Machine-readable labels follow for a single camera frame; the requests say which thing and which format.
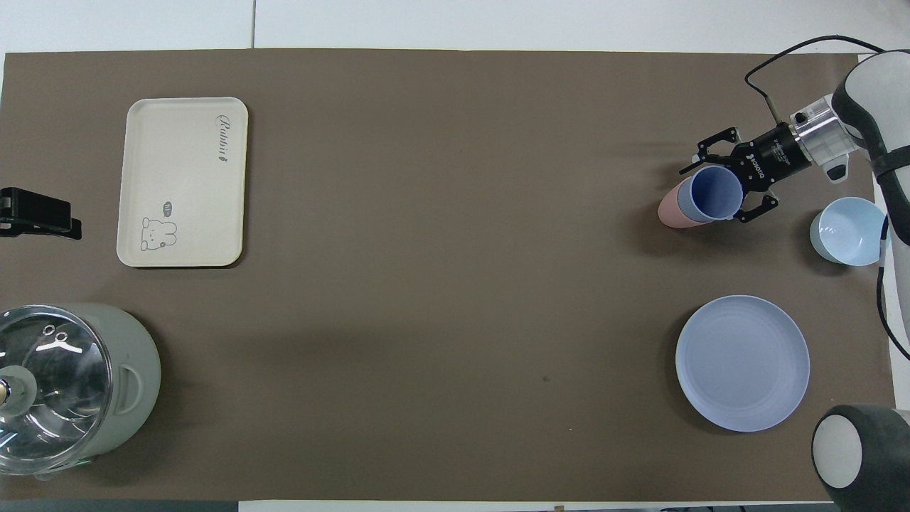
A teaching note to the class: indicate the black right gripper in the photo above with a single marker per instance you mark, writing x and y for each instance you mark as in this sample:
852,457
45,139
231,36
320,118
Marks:
775,156

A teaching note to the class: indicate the blue ribbed plastic cup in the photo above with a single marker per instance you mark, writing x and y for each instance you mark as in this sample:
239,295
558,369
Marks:
714,193

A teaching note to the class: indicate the pink plastic cup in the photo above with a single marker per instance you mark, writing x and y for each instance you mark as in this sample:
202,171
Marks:
670,212

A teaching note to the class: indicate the cream rabbit print tray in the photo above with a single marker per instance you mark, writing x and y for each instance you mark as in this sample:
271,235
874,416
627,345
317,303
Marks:
185,163

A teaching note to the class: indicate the light blue bowl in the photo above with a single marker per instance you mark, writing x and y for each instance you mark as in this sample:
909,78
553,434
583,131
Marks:
846,235

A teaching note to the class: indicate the lavender blue round plate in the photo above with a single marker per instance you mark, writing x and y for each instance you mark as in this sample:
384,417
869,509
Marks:
743,363

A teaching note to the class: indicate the brown table mat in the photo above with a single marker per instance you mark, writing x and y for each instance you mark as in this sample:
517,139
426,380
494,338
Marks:
455,284

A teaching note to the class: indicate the sage green electric pot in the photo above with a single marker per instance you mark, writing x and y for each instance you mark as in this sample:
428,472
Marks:
135,341

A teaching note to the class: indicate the glass pot lid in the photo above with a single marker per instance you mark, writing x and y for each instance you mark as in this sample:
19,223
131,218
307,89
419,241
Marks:
64,384

